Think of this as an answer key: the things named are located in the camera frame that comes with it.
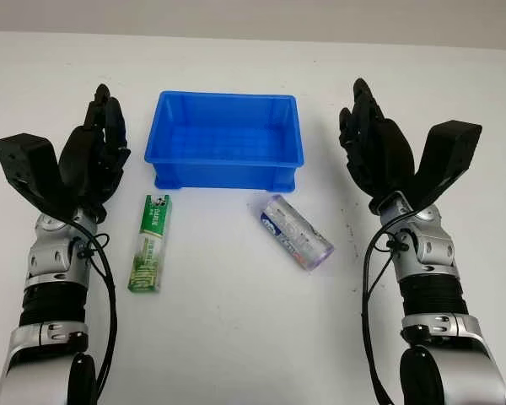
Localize clear cylindrical container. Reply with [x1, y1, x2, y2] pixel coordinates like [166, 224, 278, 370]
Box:
[248, 194, 336, 273]

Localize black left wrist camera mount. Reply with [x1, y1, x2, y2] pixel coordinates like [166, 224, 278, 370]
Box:
[0, 132, 82, 221]

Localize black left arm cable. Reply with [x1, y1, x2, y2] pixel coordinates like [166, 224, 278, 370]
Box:
[69, 213, 118, 405]

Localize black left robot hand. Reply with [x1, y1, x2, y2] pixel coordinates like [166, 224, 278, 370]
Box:
[57, 84, 132, 216]

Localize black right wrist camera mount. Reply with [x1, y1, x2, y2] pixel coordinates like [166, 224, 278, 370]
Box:
[412, 120, 483, 208]

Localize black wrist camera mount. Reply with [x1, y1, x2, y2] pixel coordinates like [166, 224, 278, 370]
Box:
[0, 132, 82, 221]
[412, 120, 483, 208]

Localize green toothpaste box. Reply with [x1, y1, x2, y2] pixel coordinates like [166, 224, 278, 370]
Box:
[126, 193, 174, 294]

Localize blue plastic tray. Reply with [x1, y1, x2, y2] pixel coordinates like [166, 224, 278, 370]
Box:
[143, 89, 305, 192]

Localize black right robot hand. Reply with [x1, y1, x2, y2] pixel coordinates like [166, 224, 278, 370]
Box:
[338, 78, 419, 208]

